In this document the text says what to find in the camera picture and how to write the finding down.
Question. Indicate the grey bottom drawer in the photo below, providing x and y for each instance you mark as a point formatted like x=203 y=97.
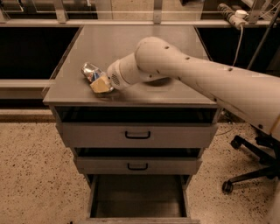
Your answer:
x=138 y=199

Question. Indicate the grey drawer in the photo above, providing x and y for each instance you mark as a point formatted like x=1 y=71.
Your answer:
x=124 y=127
x=138 y=199
x=139 y=161

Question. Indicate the white power strip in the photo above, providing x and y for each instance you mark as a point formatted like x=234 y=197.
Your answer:
x=235 y=17

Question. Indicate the grey top drawer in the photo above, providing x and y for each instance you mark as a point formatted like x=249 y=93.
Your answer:
x=124 y=127

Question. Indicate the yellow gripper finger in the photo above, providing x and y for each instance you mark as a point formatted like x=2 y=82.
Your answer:
x=101 y=84

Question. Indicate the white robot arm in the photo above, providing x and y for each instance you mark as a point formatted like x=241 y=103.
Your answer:
x=254 y=97

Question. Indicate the grey middle drawer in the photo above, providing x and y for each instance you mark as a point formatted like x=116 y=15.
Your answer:
x=139 y=161

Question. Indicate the grey drawer cabinet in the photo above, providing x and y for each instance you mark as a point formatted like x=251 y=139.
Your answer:
x=103 y=45

